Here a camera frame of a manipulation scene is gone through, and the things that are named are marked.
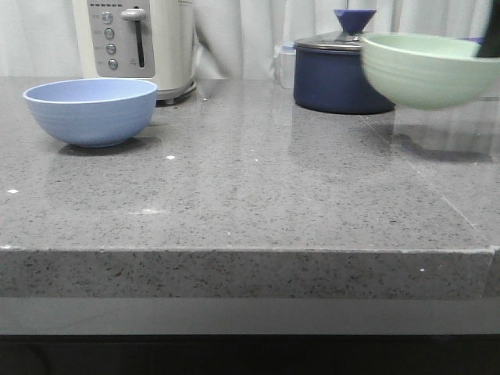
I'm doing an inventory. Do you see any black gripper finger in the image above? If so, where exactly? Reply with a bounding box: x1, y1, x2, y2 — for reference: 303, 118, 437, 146
477, 0, 499, 58

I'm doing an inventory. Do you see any green bowl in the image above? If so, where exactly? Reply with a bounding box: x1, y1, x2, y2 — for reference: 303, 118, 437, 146
361, 33, 499, 110

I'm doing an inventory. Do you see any blue bowl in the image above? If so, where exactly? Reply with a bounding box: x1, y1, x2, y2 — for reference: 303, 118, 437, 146
23, 78, 157, 148

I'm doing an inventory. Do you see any pot lid blue knob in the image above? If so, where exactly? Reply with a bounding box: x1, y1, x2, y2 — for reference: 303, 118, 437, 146
293, 9, 378, 52

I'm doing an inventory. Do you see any dark blue pot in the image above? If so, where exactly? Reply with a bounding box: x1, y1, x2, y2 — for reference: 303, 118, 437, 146
293, 45, 395, 115

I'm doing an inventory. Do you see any clear plastic container blue lid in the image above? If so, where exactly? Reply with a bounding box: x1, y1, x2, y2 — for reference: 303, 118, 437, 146
274, 41, 295, 89

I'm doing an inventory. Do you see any white curtain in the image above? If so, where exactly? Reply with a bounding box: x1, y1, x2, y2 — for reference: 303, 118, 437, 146
1, 0, 491, 79

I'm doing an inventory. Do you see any cream toaster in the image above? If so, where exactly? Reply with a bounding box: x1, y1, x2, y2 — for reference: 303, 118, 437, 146
72, 0, 196, 105

